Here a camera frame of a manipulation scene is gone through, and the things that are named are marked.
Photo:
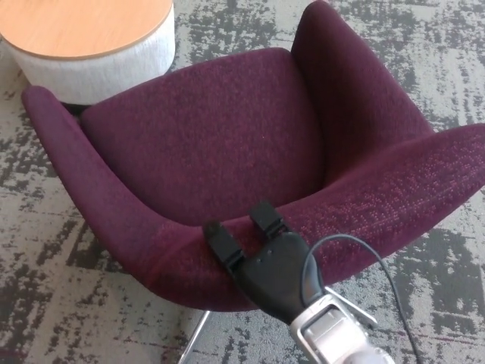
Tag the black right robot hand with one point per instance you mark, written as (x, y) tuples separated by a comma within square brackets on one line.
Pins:
[(276, 273)]

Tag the purple fabric swivel armchair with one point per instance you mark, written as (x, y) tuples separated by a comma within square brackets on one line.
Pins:
[(197, 144)]

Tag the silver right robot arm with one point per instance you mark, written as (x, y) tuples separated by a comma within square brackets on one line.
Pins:
[(333, 333)]

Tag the round wood-top grey side table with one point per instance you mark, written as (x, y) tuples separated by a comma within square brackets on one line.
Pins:
[(83, 34)]

